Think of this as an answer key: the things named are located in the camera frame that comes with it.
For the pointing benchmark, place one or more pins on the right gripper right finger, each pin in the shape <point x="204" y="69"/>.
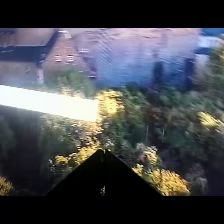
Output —
<point x="126" y="178"/>

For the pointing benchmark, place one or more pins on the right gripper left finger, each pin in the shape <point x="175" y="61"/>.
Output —
<point x="85" y="178"/>

